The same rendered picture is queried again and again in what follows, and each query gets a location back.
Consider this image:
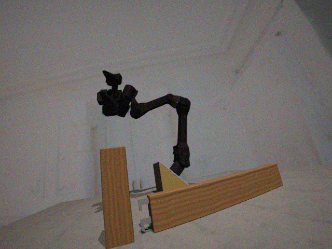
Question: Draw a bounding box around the wooden post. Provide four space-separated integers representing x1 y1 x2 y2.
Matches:
100 147 134 249

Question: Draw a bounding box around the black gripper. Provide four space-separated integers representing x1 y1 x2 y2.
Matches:
99 70 127 116

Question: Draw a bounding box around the wooden rail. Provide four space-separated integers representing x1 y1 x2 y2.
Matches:
138 163 283 233

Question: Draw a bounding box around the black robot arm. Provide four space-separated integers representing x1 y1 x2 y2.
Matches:
118 85 191 176

